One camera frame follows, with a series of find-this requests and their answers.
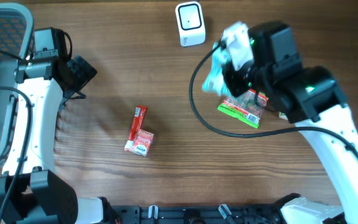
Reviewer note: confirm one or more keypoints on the white barcode scanner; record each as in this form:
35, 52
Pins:
190, 22

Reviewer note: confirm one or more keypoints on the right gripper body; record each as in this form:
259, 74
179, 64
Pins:
244, 79

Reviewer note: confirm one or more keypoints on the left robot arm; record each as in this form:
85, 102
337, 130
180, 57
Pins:
34, 88

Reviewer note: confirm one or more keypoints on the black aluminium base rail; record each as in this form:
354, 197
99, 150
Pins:
246, 214

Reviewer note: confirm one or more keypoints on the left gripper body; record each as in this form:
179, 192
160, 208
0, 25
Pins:
81, 73

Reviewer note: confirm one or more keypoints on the green gummy candy bag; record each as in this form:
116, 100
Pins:
244, 107

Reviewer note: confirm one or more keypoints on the red orange snack packet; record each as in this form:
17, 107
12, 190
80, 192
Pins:
142, 142

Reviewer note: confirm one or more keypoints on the cup noodles container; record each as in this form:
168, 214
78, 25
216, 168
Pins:
282, 116

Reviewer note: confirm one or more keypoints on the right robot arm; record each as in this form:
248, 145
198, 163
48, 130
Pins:
265, 58

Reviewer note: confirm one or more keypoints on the teal candy bag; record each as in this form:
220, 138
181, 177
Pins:
214, 82

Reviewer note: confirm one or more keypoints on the grey plastic shopping basket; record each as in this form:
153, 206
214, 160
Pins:
16, 41

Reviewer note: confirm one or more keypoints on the red chocolate bar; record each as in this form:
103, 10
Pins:
137, 122

